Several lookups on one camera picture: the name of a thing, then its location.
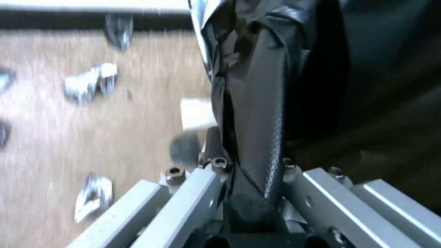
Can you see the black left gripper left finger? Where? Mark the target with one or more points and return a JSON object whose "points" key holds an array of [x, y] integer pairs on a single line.
{"points": [[179, 206]]}

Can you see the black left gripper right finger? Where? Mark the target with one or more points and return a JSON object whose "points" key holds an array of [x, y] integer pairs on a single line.
{"points": [[344, 206]]}

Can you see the black plastic trash bag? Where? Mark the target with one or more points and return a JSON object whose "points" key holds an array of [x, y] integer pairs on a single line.
{"points": [[262, 103]]}

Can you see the crumpled silver wrapper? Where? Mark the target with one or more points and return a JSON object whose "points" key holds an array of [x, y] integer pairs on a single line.
{"points": [[3, 134], [88, 85], [119, 32], [5, 78], [94, 196]]}

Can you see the white paper scrap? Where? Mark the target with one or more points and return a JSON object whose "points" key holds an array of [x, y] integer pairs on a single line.
{"points": [[195, 113]]}

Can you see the white furniture edge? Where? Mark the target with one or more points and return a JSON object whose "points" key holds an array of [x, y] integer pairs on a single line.
{"points": [[86, 5]]}

